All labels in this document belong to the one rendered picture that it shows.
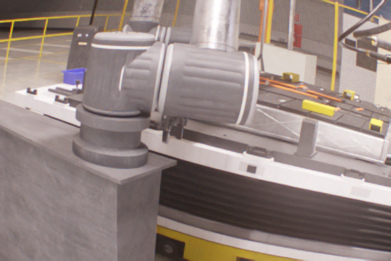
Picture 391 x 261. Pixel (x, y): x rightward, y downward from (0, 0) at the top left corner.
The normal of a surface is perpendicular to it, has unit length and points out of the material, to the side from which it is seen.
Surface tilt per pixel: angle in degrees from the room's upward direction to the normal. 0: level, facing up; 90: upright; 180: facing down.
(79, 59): 90
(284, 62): 90
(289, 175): 90
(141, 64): 67
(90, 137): 90
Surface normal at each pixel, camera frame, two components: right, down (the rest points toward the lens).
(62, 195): -0.44, 0.12
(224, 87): 0.07, 0.18
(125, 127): 0.47, 0.25
